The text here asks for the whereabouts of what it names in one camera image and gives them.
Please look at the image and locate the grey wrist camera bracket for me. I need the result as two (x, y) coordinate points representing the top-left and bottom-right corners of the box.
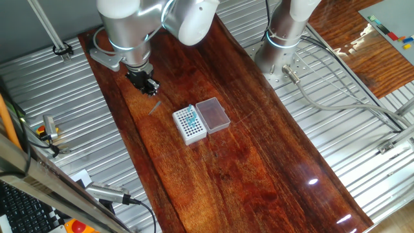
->
(89, 47), (126, 72)

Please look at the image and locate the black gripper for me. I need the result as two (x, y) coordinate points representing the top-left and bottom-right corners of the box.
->
(125, 71), (160, 97)

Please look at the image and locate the aluminium profile bracket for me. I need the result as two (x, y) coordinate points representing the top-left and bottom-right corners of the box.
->
(377, 128), (414, 155)

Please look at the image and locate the silver metal pole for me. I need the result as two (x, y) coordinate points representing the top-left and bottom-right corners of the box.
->
(27, 0), (71, 63)

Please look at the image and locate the black white marker sheet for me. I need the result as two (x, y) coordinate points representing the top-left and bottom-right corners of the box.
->
(47, 168), (94, 233)

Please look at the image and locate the shiny metal frame beam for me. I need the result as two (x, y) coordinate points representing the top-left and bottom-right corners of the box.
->
(0, 128), (132, 233)

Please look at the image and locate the black camera cable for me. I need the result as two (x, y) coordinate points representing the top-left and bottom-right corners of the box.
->
(129, 197), (158, 233)

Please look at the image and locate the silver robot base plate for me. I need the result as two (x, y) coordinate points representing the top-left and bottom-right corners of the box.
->
(245, 34), (313, 91)

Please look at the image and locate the black pole clamp ring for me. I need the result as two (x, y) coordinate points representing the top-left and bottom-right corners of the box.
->
(52, 41), (74, 56)

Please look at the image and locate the grey board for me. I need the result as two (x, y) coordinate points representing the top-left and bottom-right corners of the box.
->
(358, 0), (414, 65)

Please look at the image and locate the ribbed silver camera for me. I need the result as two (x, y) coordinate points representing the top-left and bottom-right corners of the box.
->
(85, 181), (133, 206)

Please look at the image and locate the clear plastic box lid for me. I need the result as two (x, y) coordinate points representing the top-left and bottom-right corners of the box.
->
(195, 96), (232, 135)

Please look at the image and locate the black keyboard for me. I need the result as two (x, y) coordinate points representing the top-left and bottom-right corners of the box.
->
(0, 181), (71, 233)

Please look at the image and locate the thick grey base cable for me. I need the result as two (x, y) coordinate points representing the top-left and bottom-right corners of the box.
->
(281, 63), (414, 128)

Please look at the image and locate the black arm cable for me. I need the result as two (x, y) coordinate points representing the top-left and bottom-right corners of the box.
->
(264, 0), (272, 41)

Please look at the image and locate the red emergency stop button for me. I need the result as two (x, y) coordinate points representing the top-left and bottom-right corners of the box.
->
(63, 218), (100, 233)

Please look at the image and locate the clear grey pipette tip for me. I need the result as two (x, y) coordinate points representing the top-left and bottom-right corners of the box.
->
(147, 100), (162, 116)

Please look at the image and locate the black base cable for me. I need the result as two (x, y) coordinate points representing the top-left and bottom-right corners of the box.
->
(300, 34), (405, 133)

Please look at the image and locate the grey metal clamp tool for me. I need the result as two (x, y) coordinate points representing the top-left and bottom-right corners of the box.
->
(43, 115), (60, 141)

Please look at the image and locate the orange tube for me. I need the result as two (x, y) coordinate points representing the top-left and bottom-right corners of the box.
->
(0, 93), (22, 150)

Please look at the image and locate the thin black cable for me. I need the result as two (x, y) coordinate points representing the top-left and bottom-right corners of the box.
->
(38, 134), (61, 159)

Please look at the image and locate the white pipette tip holder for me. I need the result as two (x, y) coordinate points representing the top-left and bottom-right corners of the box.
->
(171, 105), (208, 146)

